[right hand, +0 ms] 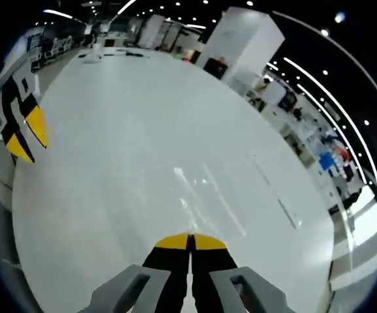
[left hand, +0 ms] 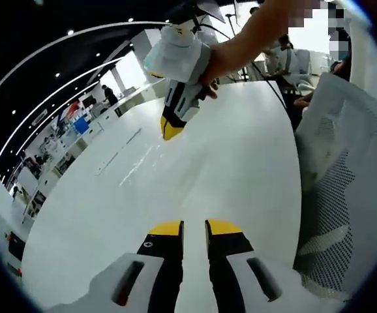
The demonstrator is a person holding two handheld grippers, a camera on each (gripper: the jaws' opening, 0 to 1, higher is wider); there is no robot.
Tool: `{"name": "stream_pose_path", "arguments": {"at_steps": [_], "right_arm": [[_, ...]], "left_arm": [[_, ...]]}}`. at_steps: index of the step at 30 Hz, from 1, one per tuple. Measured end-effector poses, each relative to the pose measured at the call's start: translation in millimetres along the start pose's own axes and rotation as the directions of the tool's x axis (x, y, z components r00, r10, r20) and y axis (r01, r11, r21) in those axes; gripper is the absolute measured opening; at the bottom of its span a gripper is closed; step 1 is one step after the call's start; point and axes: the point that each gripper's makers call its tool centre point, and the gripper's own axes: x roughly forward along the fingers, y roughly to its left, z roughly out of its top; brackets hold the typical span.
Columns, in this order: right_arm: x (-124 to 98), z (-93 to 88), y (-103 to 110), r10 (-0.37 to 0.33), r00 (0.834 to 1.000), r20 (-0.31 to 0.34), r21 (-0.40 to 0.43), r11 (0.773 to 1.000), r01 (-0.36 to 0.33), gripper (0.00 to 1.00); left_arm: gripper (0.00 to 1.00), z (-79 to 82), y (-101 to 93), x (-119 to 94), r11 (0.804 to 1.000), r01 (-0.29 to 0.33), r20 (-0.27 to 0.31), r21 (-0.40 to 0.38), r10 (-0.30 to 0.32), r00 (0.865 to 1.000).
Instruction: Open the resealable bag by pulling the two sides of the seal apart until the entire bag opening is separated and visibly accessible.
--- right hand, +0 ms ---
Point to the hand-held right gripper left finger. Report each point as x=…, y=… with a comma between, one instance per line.
x=133, y=290

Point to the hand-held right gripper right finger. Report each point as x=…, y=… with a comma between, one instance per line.
x=240, y=293

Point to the clear resealable plastic bag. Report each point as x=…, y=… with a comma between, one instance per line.
x=208, y=195

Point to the blue container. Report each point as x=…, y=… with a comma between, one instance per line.
x=326, y=161

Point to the black cabinet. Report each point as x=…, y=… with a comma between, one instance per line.
x=215, y=68

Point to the long ceiling light strip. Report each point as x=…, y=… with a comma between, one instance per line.
x=345, y=114

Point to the large white square pillar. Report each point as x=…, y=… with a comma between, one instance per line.
x=240, y=42

